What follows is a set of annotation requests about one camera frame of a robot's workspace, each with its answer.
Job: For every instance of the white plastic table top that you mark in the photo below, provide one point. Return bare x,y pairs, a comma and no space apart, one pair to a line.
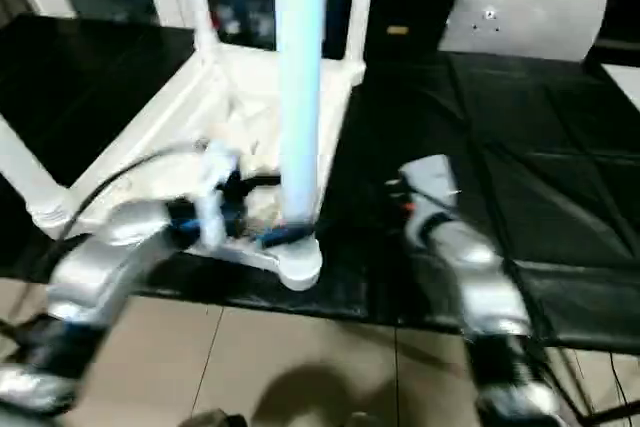
332,107

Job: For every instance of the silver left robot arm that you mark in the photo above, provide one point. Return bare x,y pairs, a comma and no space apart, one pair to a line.
100,267

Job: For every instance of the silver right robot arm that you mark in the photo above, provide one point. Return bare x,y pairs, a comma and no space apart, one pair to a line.
480,287

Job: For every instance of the black mat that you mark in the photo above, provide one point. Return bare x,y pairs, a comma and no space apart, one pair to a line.
500,147

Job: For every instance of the dark left robot leg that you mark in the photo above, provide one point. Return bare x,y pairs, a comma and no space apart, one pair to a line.
217,419

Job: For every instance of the dark robot leg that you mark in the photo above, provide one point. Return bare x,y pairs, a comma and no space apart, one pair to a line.
360,420
217,419

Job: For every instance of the dark right robot leg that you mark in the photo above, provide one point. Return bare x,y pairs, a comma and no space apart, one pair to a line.
360,420

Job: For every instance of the white flat panel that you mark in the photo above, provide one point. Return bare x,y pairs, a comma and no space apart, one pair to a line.
627,82

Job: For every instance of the black metal stand pole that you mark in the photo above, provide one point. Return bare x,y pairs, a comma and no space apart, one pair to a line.
610,409

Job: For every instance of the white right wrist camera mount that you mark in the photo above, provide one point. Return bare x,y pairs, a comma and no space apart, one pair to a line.
430,177

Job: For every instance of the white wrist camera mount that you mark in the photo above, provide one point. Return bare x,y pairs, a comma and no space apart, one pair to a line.
215,167
430,177

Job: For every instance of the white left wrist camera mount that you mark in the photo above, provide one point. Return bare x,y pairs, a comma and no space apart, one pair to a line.
215,167

